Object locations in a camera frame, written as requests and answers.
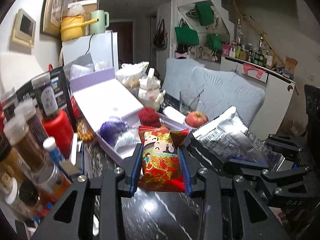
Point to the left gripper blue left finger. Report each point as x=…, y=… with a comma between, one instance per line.
x=136, y=166

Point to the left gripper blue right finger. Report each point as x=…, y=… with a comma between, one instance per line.
x=184, y=172

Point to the red gold snack packet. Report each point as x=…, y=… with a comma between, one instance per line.
x=160, y=165

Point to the white printed snack bag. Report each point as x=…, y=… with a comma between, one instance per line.
x=127, y=138

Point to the purple tassel pouch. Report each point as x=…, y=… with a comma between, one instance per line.
x=112, y=129

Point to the silver foil snack packet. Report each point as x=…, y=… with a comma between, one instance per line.
x=228, y=138

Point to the red fluffy scrunchie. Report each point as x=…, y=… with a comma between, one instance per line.
x=149, y=117

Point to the red apple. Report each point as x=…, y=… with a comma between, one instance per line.
x=196, y=119

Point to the lilac open gift box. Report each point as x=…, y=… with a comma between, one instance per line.
x=100, y=97

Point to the white paper roll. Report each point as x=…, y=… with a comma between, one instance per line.
x=174, y=114

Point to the glass mug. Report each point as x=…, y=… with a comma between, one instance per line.
x=189, y=100

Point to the white cabinet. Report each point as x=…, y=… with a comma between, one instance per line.
x=278, y=93

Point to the cream rabbit water bottle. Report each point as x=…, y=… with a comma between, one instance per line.
x=150, y=94

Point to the red plastic container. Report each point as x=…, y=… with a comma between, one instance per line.
x=60, y=128

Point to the front leaf pattern cushion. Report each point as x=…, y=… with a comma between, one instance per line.
x=220, y=90

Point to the leaf pattern cushion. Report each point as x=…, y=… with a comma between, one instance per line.
x=220, y=90
x=178, y=75

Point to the plastic bag of snacks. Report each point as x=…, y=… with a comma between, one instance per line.
x=129, y=74

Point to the rear leaf pattern cushion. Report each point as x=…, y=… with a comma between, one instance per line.
x=178, y=75

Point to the cardboard box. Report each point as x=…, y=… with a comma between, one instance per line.
x=290, y=65

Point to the dark lidded spice jar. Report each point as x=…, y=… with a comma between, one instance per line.
x=45, y=96

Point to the white fridge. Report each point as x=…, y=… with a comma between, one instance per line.
x=103, y=49

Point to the green tote bag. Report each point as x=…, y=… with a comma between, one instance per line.
x=185, y=35

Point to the mint green kettle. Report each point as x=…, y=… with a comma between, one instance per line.
x=102, y=24

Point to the yellow enamel pot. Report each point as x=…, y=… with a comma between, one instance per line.
x=73, y=27

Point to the framed picture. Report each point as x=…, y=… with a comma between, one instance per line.
x=51, y=17

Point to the wall intercom panel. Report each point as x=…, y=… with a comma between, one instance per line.
x=23, y=31

